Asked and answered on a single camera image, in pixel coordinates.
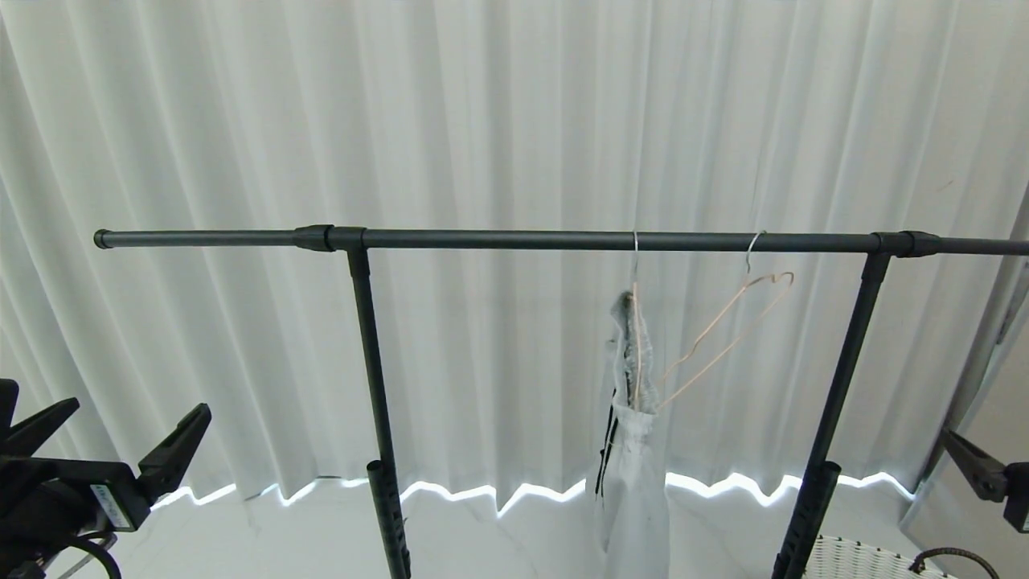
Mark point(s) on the pale grey shorts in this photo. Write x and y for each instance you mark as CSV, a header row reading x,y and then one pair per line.
x,y
635,498

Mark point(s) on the black clothes rack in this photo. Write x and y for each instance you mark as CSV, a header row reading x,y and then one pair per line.
x,y
482,239

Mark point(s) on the white curtain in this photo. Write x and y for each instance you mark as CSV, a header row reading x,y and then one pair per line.
x,y
241,121

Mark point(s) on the pink clothes hanger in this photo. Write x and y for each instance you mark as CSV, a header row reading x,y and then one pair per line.
x,y
727,344
635,346

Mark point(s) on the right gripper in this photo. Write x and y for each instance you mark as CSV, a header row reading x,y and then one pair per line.
x,y
1017,498

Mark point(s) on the white laundry basket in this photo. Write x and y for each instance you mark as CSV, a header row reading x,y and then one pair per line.
x,y
852,563

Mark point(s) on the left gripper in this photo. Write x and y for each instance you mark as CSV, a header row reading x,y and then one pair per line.
x,y
56,498

